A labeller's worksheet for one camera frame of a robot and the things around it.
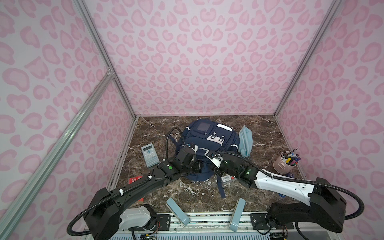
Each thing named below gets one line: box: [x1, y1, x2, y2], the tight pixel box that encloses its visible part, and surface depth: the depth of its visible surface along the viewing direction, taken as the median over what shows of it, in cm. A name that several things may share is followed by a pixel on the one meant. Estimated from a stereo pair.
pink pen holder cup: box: [273, 151, 299, 175], surface depth 84 cm
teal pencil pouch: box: [238, 125, 253, 158], surface depth 100 cm
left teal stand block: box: [166, 197, 191, 227], surface depth 74 cm
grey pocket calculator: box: [141, 143, 160, 168], surface depth 100 cm
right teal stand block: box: [228, 198, 246, 232], surface depth 75 cm
